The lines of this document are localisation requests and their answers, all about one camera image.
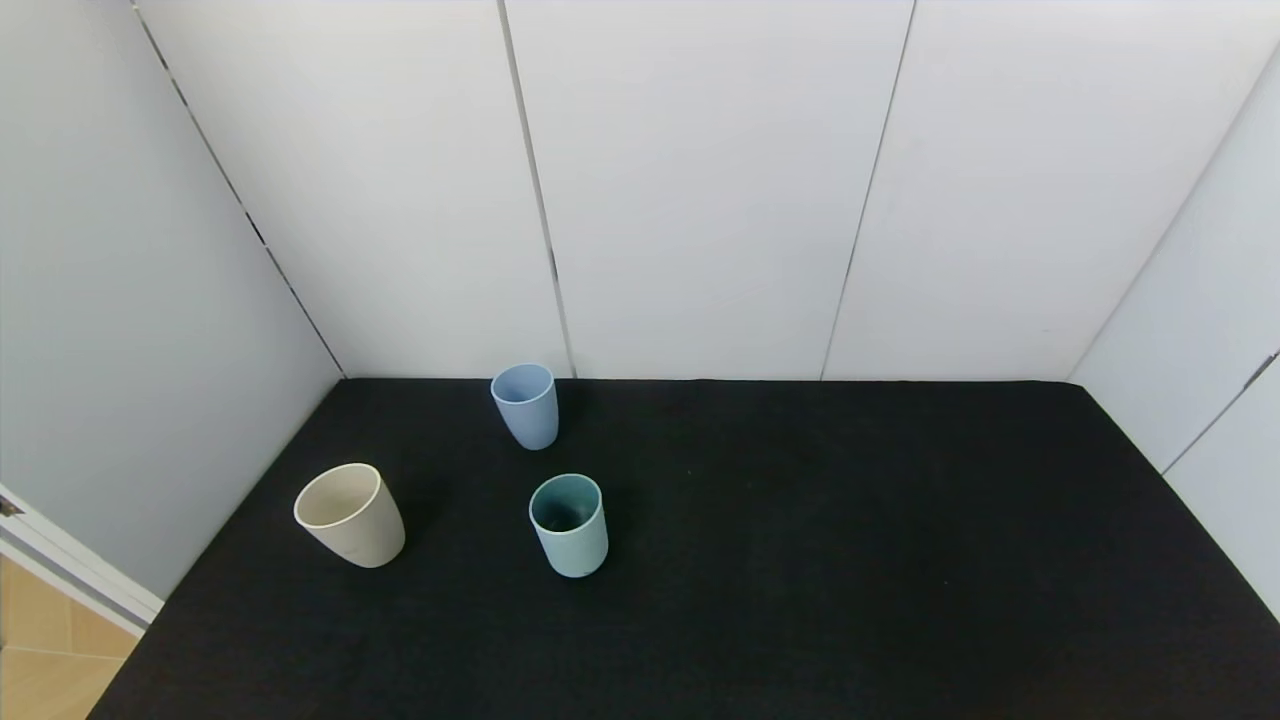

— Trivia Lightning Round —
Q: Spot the beige plastic cup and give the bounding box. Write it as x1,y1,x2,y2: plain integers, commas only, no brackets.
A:
293,462,407,569

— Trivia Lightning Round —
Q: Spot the light blue plastic cup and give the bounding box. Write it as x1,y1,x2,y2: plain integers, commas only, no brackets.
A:
490,362,560,451

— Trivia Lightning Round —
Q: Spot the teal plastic cup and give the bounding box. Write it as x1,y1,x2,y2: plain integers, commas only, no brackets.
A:
528,473,609,579

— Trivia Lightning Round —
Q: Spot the black table cloth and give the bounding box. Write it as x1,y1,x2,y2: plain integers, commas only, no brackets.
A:
88,377,1280,720

